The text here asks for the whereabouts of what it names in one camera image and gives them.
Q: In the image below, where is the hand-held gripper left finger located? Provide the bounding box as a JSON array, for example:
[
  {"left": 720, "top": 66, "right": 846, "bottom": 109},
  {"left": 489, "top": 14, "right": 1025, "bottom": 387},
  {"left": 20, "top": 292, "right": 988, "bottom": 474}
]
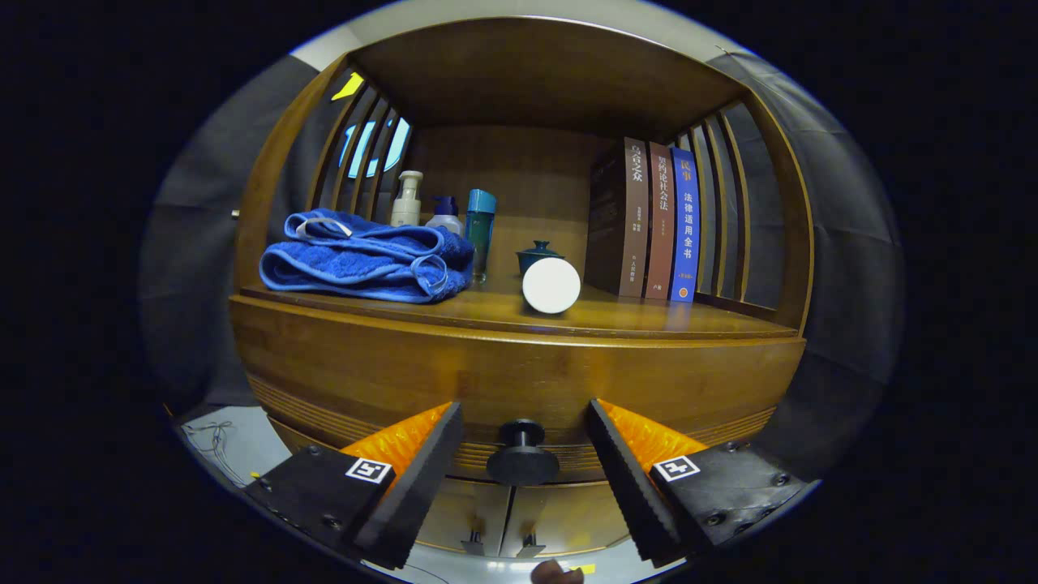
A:
[{"left": 246, "top": 401, "right": 465, "bottom": 571}]

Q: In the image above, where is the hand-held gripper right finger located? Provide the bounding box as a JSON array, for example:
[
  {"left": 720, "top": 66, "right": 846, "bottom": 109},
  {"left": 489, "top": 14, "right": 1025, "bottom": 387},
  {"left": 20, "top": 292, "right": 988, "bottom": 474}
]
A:
[{"left": 585, "top": 398, "right": 812, "bottom": 569}]

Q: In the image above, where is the white green tube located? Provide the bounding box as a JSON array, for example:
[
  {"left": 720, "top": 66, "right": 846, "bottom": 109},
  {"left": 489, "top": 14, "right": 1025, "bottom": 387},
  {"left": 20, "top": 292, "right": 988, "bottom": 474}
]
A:
[{"left": 522, "top": 256, "right": 581, "bottom": 315}]

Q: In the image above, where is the wooden cabinet door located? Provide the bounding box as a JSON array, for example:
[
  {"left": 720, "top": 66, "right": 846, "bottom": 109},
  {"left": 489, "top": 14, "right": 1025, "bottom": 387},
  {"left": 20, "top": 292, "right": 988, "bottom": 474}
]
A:
[
  {"left": 499, "top": 483, "right": 641, "bottom": 560},
  {"left": 414, "top": 477, "right": 513, "bottom": 556}
]

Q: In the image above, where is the wooden countertop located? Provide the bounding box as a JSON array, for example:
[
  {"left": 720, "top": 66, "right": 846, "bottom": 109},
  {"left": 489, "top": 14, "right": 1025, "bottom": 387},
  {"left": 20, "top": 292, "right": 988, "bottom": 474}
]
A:
[{"left": 239, "top": 276, "right": 800, "bottom": 340}]

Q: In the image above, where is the wooden cabinet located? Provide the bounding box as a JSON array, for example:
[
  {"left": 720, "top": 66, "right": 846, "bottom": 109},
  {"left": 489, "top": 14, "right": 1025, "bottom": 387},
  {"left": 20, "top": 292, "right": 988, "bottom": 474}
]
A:
[{"left": 229, "top": 16, "right": 814, "bottom": 560}]

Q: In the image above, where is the blue folded towel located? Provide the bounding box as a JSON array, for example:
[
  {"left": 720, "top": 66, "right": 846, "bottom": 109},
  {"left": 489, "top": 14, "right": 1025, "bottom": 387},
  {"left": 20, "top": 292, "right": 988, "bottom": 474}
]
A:
[{"left": 259, "top": 208, "right": 476, "bottom": 305}]

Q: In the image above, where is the blue lidded teacup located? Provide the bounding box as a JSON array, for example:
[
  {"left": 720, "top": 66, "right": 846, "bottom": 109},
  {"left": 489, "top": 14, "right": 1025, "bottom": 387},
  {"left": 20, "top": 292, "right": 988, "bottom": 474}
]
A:
[{"left": 517, "top": 240, "right": 566, "bottom": 277}]

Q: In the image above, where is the teal clear bottle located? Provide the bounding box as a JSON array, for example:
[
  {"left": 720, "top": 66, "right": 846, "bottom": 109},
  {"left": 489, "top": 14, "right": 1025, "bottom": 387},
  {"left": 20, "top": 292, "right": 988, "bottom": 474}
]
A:
[{"left": 465, "top": 189, "right": 498, "bottom": 284}]

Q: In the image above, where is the white bottle with blue cap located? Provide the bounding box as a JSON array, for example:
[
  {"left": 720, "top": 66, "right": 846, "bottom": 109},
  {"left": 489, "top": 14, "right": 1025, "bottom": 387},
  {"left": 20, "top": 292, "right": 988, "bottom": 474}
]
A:
[{"left": 425, "top": 195, "right": 465, "bottom": 236}]

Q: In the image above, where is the reddish brown book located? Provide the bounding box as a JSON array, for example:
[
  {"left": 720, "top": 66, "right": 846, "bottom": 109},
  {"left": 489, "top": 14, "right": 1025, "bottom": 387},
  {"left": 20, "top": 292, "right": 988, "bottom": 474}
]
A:
[{"left": 643, "top": 142, "right": 676, "bottom": 301}]

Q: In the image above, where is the blue book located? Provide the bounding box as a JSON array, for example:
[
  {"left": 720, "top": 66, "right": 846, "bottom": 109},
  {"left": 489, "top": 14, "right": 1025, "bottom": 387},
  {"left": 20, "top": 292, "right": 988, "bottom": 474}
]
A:
[{"left": 669, "top": 147, "right": 701, "bottom": 303}]

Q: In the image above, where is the dark brown book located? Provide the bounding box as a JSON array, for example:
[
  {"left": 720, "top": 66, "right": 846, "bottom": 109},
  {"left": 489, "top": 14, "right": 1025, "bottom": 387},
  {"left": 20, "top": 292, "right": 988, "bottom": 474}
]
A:
[{"left": 584, "top": 137, "right": 650, "bottom": 298}]

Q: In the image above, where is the white pump bottle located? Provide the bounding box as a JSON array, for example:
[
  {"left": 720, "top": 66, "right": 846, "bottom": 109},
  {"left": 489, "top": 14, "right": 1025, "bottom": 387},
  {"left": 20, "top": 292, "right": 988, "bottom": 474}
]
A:
[{"left": 390, "top": 170, "right": 424, "bottom": 228}]

